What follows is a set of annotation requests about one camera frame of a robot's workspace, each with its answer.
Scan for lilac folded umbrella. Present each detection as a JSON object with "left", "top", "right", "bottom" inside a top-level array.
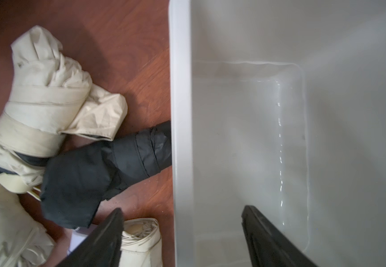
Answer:
[{"left": 67, "top": 224, "right": 97, "bottom": 255}]

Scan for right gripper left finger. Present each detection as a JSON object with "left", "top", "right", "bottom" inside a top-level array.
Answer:
[{"left": 58, "top": 208, "right": 124, "bottom": 267}]

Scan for white plastic storage box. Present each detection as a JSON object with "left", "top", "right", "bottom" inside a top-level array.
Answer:
[{"left": 169, "top": 1, "right": 386, "bottom": 267}]

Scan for beige umbrella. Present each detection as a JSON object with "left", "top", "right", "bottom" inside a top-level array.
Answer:
[
  {"left": 0, "top": 185, "right": 55, "bottom": 267},
  {"left": 0, "top": 26, "right": 128, "bottom": 194},
  {"left": 119, "top": 218, "right": 163, "bottom": 267}
]

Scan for black umbrella near box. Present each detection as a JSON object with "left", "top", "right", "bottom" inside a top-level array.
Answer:
[{"left": 0, "top": 121, "right": 172, "bottom": 229}]

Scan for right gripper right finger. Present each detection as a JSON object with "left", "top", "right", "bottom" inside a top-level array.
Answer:
[{"left": 242, "top": 205, "right": 316, "bottom": 267}]

